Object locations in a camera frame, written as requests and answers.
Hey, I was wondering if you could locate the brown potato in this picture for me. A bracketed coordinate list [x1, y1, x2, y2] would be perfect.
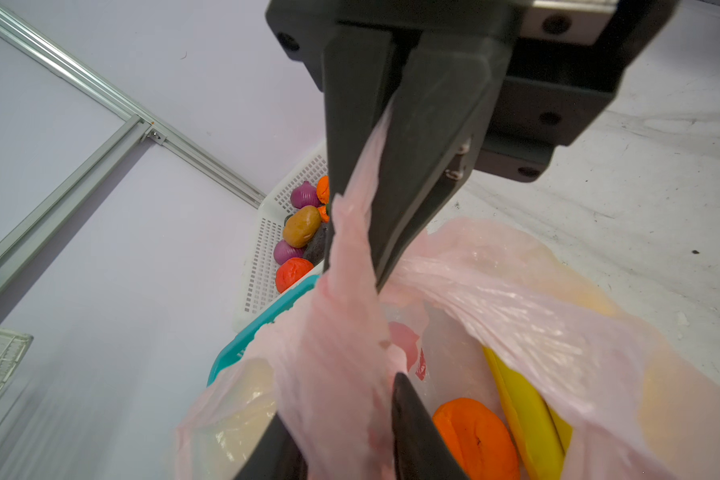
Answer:
[283, 206, 322, 248]

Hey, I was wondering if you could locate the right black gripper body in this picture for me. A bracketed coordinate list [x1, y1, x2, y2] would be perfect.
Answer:
[265, 1, 676, 182]

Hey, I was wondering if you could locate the orange fruit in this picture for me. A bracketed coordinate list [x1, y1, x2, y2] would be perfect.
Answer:
[432, 398, 520, 480]

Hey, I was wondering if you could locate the dark purple eggplant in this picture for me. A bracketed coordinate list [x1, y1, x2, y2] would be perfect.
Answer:
[303, 223, 329, 266]

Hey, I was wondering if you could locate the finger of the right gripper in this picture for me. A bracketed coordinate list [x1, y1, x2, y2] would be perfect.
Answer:
[322, 25, 411, 267]
[369, 32, 513, 289]

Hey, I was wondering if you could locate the pink plastic grocery bag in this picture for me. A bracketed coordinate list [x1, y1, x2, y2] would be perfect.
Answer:
[174, 106, 720, 479]

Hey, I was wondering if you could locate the yellow banana bunch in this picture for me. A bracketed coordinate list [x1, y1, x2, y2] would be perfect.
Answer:
[483, 347, 573, 479]

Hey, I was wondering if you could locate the purple round vegetable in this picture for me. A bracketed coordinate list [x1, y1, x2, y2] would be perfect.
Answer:
[290, 181, 322, 210]

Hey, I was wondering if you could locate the teal plastic fruit basket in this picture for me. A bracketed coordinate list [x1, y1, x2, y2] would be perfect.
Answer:
[207, 274, 319, 386]

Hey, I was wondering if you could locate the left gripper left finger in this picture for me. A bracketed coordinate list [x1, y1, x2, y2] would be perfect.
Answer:
[234, 414, 308, 480]

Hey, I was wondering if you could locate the red tomato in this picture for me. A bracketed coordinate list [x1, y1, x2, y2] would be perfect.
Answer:
[275, 257, 314, 293]

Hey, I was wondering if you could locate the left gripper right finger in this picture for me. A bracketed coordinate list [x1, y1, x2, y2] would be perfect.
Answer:
[391, 373, 467, 480]

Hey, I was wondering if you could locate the white plastic vegetable basket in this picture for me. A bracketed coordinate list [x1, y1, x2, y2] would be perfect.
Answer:
[232, 140, 328, 332]

